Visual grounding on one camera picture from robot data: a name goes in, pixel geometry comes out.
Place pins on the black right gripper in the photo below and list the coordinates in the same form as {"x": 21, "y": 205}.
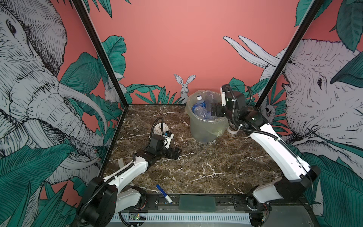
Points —
{"x": 220, "y": 109}

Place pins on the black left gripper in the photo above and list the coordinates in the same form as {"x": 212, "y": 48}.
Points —
{"x": 176, "y": 154}

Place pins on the blue cap bottle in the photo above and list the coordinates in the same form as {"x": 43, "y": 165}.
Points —
{"x": 204, "y": 114}

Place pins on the Pocari Sweat blue label bottle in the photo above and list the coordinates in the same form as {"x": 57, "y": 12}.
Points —
{"x": 200, "y": 104}

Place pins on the clear unlabelled bottle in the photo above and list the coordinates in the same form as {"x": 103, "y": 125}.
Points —
{"x": 211, "y": 97}

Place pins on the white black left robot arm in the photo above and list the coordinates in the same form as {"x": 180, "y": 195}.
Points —
{"x": 104, "y": 197}

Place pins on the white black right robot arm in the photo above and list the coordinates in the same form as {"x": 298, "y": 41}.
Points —
{"x": 297, "y": 175}

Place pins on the green plastic bin liner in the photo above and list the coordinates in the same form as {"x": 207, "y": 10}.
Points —
{"x": 204, "y": 127}

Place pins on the grey mesh waste bin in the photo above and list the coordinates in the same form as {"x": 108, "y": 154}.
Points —
{"x": 205, "y": 130}

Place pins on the white round alarm clock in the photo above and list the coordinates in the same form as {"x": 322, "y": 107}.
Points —
{"x": 161, "y": 130}

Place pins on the white adhesive tape roll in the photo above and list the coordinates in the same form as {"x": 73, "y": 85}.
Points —
{"x": 232, "y": 131}

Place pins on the blue white marker pen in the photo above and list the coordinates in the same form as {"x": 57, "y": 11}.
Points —
{"x": 166, "y": 196}

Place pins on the green rectangular pad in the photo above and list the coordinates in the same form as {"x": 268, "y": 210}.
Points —
{"x": 197, "y": 203}

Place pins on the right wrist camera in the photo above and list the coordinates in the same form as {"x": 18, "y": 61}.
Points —
{"x": 223, "y": 98}

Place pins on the white slotted cable duct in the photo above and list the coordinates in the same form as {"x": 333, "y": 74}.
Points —
{"x": 235, "y": 218}

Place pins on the black right frame post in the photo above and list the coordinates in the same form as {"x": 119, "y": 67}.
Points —
{"x": 300, "y": 32}

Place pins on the black frame post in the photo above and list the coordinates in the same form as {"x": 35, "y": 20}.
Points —
{"x": 87, "y": 23}
{"x": 300, "y": 32}

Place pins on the black left frame post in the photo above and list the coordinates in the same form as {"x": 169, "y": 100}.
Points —
{"x": 87, "y": 23}

